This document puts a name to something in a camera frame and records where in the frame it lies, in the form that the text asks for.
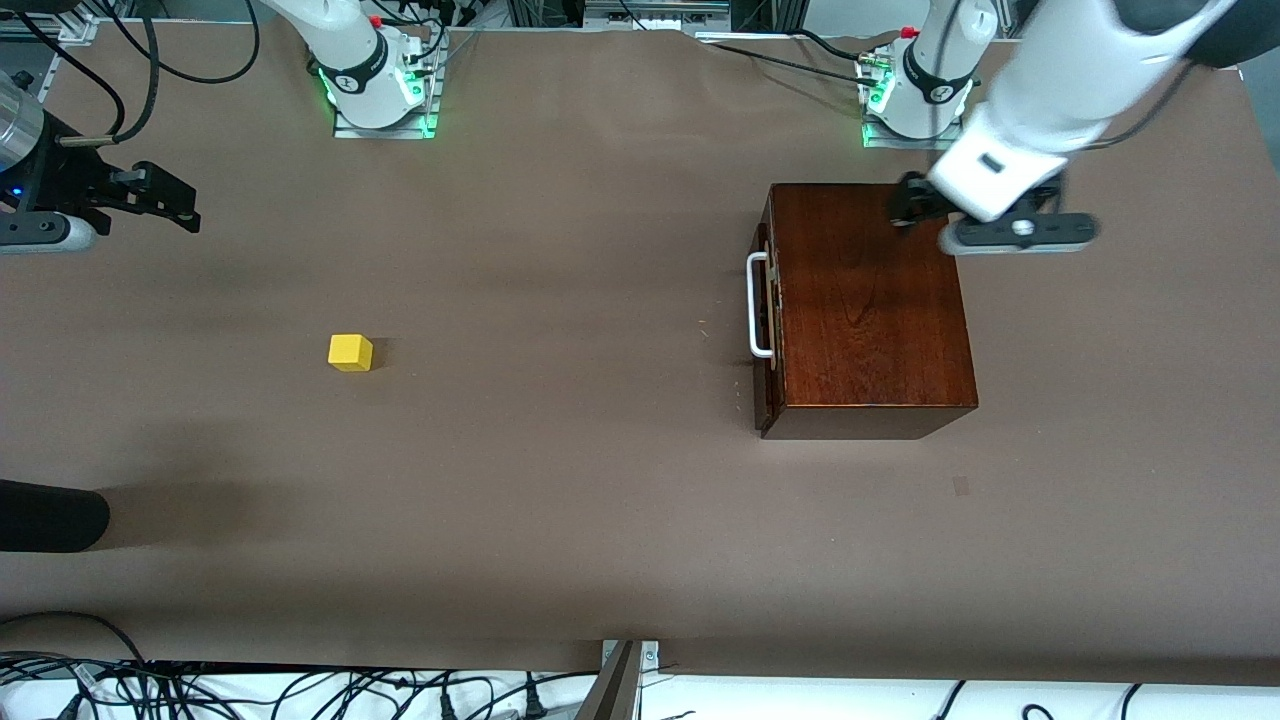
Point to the brown table cover sheet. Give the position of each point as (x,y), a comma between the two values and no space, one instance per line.
(600,300)

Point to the dark wooden drawer cabinet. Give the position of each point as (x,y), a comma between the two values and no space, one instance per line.
(880,300)

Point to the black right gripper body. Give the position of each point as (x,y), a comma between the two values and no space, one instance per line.
(72,182)

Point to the black ribbed cylinder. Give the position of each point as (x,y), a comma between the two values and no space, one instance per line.
(50,515)

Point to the aluminium profile post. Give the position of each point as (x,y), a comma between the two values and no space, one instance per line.
(620,690)

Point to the aluminium frame rail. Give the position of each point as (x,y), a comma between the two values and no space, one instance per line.
(655,8)

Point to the yellow cube block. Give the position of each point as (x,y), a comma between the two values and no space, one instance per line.
(350,352)

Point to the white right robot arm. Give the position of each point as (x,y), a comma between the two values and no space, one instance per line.
(350,50)

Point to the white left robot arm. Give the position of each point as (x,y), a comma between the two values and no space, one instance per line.
(1050,80)

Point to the white board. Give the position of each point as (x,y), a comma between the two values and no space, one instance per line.
(800,700)

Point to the aluminium arm base plate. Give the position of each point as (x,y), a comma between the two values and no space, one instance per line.
(428,110)
(872,135)

